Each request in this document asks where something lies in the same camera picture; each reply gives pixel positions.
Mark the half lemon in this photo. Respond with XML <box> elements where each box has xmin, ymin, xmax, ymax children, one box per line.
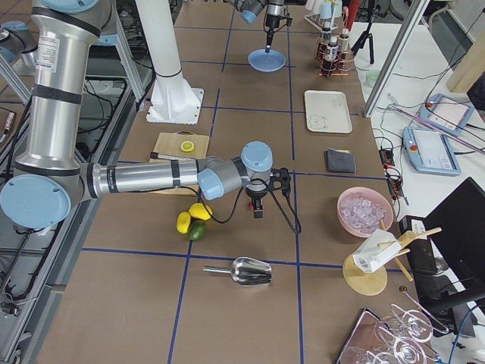
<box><xmin>180</xmin><ymin>140</ymin><xmax>195</xmax><ymax>153</ymax></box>

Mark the cream bear tray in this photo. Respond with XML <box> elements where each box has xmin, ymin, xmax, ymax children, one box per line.
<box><xmin>304</xmin><ymin>90</ymin><xmax>352</xmax><ymax>133</ymax></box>

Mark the wooden cutting board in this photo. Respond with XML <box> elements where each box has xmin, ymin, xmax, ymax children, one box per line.
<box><xmin>148</xmin><ymin>131</ymin><xmax>211</xmax><ymax>196</ymax></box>

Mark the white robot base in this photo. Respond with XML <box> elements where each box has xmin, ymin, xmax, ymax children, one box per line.
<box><xmin>136</xmin><ymin>0</ymin><xmax>204</xmax><ymax>124</ymax></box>

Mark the clear acrylic rack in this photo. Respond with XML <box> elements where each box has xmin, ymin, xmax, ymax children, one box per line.
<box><xmin>336</xmin><ymin>303</ymin><xmax>449</xmax><ymax>363</ymax></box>

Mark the steel ice scoop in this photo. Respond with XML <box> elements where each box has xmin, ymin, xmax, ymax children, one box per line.
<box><xmin>203</xmin><ymin>257</ymin><xmax>273</xmax><ymax>287</ymax></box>

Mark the wooden round stand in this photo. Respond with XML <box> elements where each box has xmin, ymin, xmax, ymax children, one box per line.
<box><xmin>343</xmin><ymin>227</ymin><xmax>442</xmax><ymax>296</ymax></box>

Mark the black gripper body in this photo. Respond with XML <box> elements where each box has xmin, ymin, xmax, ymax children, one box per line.
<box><xmin>245</xmin><ymin>168</ymin><xmax>291</xmax><ymax>218</ymax></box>
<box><xmin>264</xmin><ymin>14</ymin><xmax>292</xmax><ymax>45</ymax></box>

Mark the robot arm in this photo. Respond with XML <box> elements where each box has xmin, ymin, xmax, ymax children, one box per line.
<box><xmin>1</xmin><ymin>1</ymin><xmax>289</xmax><ymax>230</ymax></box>
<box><xmin>228</xmin><ymin>0</ymin><xmax>293</xmax><ymax>53</ymax></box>

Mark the green lime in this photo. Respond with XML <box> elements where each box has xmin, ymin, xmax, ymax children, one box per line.
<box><xmin>187</xmin><ymin>220</ymin><xmax>206</xmax><ymax>241</ymax></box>

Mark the blue teach pendant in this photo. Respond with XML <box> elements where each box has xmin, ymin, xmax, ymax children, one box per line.
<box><xmin>402</xmin><ymin>127</ymin><xmax>462</xmax><ymax>176</ymax></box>
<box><xmin>419</xmin><ymin>93</ymin><xmax>475</xmax><ymax>137</ymax></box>

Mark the grey folded cloth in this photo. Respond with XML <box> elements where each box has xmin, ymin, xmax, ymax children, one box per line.
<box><xmin>324</xmin><ymin>149</ymin><xmax>356</xmax><ymax>173</ymax></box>

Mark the blue plate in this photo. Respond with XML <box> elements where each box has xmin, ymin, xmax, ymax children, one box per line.
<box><xmin>248</xmin><ymin>49</ymin><xmax>286</xmax><ymax>73</ymax></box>

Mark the steel knife sharpener rod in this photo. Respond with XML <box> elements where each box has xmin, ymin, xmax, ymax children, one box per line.
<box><xmin>149</xmin><ymin>151</ymin><xmax>187</xmax><ymax>160</ymax></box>

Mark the dark tea bottle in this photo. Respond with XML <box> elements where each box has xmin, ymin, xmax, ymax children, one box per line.
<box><xmin>324</xmin><ymin>36</ymin><xmax>339</xmax><ymax>62</ymax></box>
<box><xmin>338</xmin><ymin>28</ymin><xmax>349</xmax><ymax>52</ymax></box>
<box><xmin>321</xmin><ymin>26</ymin><xmax>332</xmax><ymax>44</ymax></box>

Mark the copper wire bottle rack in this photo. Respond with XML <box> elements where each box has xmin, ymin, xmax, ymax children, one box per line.
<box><xmin>315</xmin><ymin>37</ymin><xmax>354</xmax><ymax>77</ymax></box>

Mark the black monitor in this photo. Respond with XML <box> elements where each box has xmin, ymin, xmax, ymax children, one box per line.
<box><xmin>415</xmin><ymin>177</ymin><xmax>484</xmax><ymax>313</ymax></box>

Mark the pink bowl of ice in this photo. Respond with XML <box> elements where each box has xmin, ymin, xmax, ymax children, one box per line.
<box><xmin>336</xmin><ymin>187</ymin><xmax>394</xmax><ymax>237</ymax></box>

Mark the yellow lemon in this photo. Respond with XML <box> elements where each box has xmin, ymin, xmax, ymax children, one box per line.
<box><xmin>188</xmin><ymin>202</ymin><xmax>213</xmax><ymax>221</ymax></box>
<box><xmin>176</xmin><ymin>212</ymin><xmax>192</xmax><ymax>234</ymax></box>

